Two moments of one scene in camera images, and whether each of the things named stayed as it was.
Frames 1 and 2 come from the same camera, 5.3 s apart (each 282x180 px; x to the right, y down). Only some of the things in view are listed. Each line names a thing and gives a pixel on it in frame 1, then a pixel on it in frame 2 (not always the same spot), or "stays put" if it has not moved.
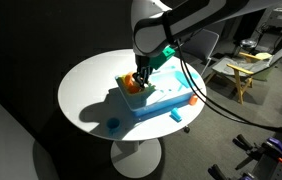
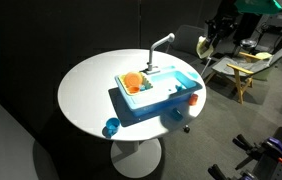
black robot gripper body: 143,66 to 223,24
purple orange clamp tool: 275,146 stays put
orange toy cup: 193,99 stays put
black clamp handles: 252,151 stays put
